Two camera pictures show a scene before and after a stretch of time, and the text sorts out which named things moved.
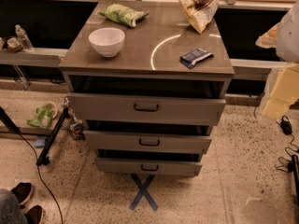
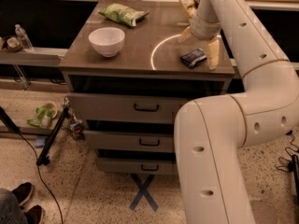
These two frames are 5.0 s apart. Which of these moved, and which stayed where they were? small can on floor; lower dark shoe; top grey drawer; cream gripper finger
Moved: cream gripper finger
Stayed: lower dark shoe; top grey drawer; small can on floor
